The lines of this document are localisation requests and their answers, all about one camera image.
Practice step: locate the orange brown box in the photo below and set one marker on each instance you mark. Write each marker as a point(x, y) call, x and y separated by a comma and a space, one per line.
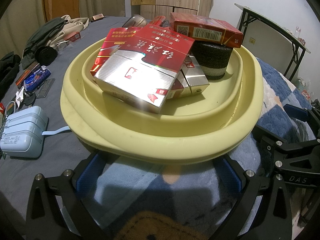
point(26, 76)

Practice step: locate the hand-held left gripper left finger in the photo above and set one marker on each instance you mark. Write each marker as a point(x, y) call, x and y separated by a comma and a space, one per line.
point(87, 175)

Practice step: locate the beige clothes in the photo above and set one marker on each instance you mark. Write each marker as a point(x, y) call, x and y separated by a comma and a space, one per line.
point(72, 27)

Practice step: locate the red carton white label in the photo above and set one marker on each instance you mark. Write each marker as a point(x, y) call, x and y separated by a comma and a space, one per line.
point(112, 42)

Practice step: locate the bunch of keys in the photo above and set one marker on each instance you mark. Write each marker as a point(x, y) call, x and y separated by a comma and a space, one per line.
point(25, 97)

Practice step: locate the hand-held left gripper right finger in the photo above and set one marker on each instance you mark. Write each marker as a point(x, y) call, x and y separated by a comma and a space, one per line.
point(230, 173)

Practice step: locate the red cigarette pack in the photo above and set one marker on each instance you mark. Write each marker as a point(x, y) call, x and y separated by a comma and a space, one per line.
point(73, 36)

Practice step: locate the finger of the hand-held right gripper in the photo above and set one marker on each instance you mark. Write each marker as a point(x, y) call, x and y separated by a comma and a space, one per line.
point(287, 146)
point(296, 112)

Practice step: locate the dark green clothes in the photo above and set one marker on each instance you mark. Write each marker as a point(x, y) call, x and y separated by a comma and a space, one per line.
point(45, 32)

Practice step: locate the copper coloured box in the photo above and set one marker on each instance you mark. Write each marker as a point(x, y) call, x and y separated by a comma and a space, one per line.
point(97, 17)

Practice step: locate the black mesh pad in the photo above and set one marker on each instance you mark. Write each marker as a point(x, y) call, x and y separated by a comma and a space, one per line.
point(46, 87)

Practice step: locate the light blue power bank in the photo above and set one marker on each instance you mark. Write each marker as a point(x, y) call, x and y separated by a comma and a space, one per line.
point(22, 130)

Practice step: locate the red and silver carton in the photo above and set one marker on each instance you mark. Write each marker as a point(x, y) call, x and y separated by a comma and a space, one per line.
point(140, 62)

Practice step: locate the grey bed sheet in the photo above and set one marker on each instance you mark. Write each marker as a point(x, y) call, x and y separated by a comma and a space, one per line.
point(57, 105)

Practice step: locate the small red box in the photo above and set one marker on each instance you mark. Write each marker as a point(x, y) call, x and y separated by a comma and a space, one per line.
point(157, 21)

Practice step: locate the red barcode carton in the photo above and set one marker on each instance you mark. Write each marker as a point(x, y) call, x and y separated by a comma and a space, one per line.
point(200, 25)

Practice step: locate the blue checked rug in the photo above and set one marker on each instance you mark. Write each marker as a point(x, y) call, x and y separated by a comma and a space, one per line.
point(272, 85)

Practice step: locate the yellow plastic basin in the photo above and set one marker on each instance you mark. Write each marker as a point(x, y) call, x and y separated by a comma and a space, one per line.
point(150, 137)

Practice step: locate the blue tissue packet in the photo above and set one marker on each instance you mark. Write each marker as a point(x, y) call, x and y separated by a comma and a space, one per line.
point(37, 77)

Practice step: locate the large black foam cylinder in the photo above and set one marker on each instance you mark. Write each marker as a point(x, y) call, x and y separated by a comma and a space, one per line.
point(212, 55)

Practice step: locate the grey metal bowl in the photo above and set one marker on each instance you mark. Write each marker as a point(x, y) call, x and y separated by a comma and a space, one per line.
point(135, 20)

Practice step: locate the orange wooden door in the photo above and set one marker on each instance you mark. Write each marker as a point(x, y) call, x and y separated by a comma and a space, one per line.
point(61, 0)

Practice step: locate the black folding table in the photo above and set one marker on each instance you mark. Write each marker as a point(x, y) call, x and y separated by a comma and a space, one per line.
point(270, 21)

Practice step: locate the silver gold carton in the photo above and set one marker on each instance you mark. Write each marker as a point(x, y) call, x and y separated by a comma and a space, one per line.
point(196, 78)

